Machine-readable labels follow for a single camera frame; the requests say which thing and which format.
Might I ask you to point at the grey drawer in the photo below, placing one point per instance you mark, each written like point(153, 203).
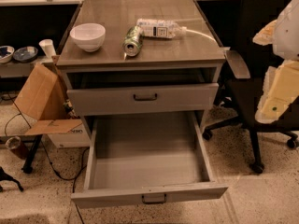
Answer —
point(141, 92)
point(147, 159)

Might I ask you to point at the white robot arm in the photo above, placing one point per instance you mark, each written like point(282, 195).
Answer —
point(280, 85)

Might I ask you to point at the grey top drawer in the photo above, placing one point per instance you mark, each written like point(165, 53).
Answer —
point(141, 92)

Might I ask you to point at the grey drawer cabinet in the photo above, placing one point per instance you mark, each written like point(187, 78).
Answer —
point(197, 50)

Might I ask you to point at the green soda can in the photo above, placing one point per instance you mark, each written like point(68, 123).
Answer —
point(133, 41)

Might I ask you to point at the clear plastic water bottle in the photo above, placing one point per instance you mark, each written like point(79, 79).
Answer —
point(161, 28)

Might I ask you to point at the white ceramic bowl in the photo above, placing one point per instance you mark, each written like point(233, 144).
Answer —
point(88, 36)

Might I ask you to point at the open cardboard box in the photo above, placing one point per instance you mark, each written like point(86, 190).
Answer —
point(43, 98)

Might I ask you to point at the white paper cup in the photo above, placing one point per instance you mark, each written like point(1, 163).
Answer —
point(47, 47)

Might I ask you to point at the black stand leg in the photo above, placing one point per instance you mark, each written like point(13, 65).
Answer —
point(27, 167)

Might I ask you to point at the low grey side shelf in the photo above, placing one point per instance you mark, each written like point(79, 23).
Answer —
point(16, 69)

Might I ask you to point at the brown cup on floor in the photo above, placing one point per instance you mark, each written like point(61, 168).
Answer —
point(17, 147)

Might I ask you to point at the blue white small bowl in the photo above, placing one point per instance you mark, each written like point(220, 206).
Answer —
point(6, 53)

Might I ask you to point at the black object at left edge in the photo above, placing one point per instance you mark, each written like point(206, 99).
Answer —
point(6, 177)

